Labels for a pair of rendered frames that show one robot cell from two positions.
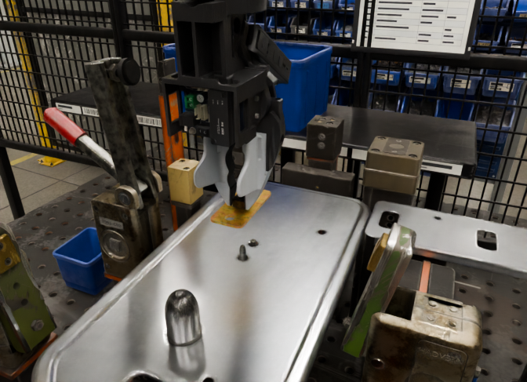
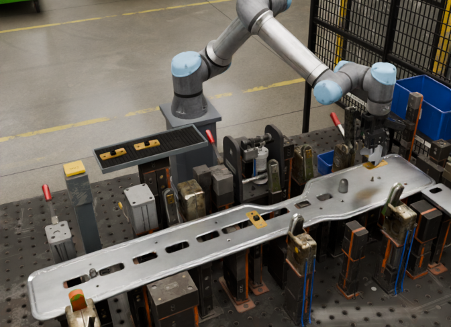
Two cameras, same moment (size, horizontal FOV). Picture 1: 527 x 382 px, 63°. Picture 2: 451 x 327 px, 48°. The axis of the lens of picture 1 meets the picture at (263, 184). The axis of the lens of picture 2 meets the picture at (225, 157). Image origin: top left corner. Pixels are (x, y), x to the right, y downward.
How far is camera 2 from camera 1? 137 cm
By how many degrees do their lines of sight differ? 37
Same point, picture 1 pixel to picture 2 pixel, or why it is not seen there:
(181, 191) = not seen: hidden behind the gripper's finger
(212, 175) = (366, 152)
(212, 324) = (350, 191)
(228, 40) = (373, 123)
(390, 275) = (392, 193)
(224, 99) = (368, 137)
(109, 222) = (337, 154)
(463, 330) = (405, 214)
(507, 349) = not seen: outside the picture
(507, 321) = not seen: outside the picture
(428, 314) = (401, 208)
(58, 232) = (322, 146)
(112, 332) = (326, 182)
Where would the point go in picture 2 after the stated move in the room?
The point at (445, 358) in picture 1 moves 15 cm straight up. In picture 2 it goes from (398, 219) to (406, 180)
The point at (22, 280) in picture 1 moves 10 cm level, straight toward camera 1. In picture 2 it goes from (310, 161) to (311, 178)
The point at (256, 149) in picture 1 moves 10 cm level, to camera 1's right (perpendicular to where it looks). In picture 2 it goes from (378, 150) to (407, 160)
